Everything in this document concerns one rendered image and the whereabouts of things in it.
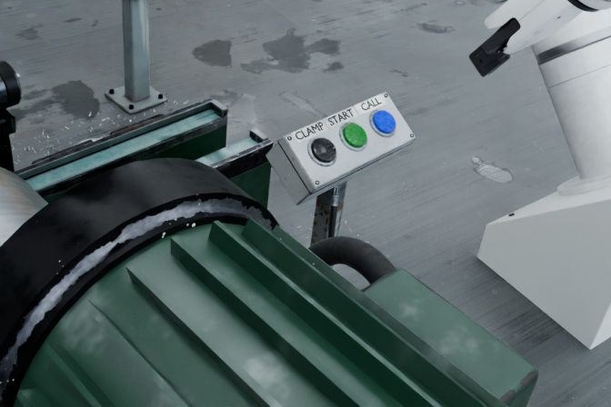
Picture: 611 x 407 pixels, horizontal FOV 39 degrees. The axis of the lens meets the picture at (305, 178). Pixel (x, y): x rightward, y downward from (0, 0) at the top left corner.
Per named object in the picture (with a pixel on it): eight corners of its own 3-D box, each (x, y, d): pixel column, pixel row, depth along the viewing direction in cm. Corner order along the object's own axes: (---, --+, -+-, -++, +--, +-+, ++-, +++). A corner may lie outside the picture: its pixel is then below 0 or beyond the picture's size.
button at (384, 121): (376, 142, 100) (384, 134, 99) (363, 120, 101) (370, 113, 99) (393, 134, 102) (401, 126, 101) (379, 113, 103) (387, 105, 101)
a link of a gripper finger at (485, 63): (506, 24, 97) (471, 54, 103) (489, 31, 95) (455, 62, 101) (522, 46, 97) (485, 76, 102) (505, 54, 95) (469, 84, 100)
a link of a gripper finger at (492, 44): (543, -2, 90) (542, 9, 95) (480, 41, 92) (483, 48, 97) (549, 7, 90) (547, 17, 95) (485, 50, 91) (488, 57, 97)
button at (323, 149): (315, 171, 95) (323, 164, 93) (301, 148, 95) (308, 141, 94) (334, 162, 96) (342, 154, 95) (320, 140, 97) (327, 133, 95)
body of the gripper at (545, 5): (593, -65, 91) (525, -5, 100) (539, -45, 85) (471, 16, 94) (633, -8, 90) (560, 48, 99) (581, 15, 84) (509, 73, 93)
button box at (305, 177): (295, 207, 96) (316, 189, 92) (263, 154, 97) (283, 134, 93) (395, 156, 106) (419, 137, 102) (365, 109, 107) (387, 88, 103)
